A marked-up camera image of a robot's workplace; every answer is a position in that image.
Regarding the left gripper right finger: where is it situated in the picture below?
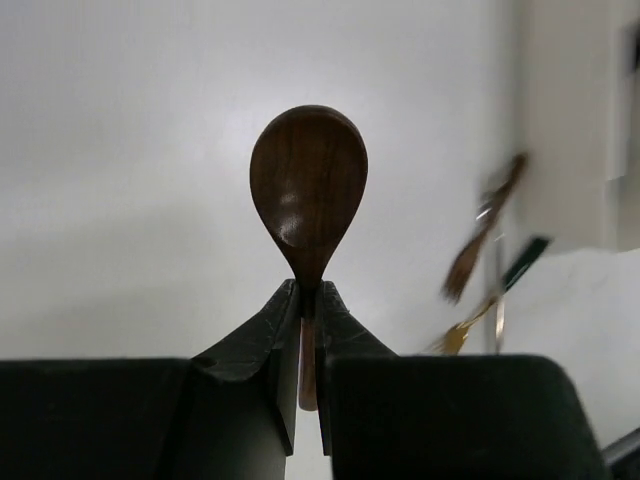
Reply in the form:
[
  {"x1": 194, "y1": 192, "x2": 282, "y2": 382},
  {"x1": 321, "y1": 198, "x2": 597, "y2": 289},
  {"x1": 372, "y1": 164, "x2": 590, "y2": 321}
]
[{"x1": 317, "y1": 282, "x2": 611, "y2": 479}]

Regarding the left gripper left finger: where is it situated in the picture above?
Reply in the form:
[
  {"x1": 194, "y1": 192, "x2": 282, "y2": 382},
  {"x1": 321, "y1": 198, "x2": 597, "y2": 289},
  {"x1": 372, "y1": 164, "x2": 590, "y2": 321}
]
[{"x1": 1, "y1": 280, "x2": 299, "y2": 479}]

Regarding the gold fork green handle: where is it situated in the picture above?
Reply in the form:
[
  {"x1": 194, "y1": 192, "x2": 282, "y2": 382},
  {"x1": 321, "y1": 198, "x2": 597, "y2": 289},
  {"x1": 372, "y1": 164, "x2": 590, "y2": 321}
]
[{"x1": 427, "y1": 236, "x2": 553, "y2": 355}]

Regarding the dark copper spoon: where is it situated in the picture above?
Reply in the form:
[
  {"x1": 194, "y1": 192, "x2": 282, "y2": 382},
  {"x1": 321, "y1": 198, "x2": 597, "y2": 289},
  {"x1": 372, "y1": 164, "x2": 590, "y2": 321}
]
[{"x1": 249, "y1": 105, "x2": 368, "y2": 411}]

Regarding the copper fork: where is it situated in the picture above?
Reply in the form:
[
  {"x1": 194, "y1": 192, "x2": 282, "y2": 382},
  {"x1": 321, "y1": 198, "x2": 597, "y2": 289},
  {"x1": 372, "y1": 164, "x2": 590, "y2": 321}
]
[{"x1": 442, "y1": 152, "x2": 529, "y2": 304}]

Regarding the left white container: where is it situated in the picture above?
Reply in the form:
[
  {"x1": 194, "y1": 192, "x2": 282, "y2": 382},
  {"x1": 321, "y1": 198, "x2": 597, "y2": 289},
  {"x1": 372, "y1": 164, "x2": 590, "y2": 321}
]
[{"x1": 519, "y1": 1, "x2": 639, "y2": 252}]

